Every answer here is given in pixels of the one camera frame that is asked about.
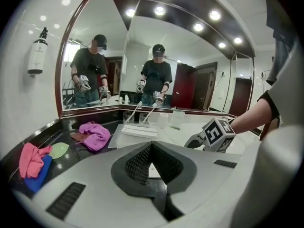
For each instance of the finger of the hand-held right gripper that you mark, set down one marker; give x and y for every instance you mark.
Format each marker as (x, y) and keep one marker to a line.
(191, 139)

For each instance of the person's dark jacket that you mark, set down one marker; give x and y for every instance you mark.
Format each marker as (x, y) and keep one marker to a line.
(285, 68)

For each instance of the clear acrylic tray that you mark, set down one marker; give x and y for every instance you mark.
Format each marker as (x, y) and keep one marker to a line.
(114, 141)

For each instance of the clear drinking glass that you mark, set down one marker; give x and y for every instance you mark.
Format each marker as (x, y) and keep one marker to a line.
(144, 120)
(129, 119)

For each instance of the large wall mirror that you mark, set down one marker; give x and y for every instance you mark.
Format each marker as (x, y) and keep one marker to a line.
(190, 53)

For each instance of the person's right forearm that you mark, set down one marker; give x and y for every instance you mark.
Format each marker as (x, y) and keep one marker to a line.
(251, 117)

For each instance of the brown cloth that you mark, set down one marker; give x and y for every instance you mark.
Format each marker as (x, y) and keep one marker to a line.
(77, 136)

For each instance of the purple towel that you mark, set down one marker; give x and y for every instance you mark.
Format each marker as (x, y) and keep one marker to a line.
(95, 135)

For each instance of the white bottle with black cap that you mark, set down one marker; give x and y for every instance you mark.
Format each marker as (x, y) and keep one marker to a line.
(38, 53)

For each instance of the round ceiling spotlight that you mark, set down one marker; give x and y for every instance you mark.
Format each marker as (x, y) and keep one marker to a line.
(215, 15)
(237, 40)

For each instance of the white toothbrush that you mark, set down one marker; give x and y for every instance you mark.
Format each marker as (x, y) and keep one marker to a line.
(150, 111)
(135, 109)

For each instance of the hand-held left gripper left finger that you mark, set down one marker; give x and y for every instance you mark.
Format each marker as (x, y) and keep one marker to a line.
(95, 198)

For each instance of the blue cloth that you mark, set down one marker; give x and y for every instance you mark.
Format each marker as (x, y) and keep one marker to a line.
(38, 179)

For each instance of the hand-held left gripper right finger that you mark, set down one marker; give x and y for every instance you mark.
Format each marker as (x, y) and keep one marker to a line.
(213, 186)

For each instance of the pink cloth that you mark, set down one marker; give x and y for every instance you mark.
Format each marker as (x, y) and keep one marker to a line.
(31, 160)

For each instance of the white tape roll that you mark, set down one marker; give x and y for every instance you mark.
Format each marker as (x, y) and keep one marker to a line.
(163, 121)

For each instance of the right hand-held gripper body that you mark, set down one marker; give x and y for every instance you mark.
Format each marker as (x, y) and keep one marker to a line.
(218, 134)

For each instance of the angled side wall mirror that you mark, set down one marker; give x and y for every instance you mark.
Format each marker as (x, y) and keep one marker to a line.
(95, 20)
(242, 79)

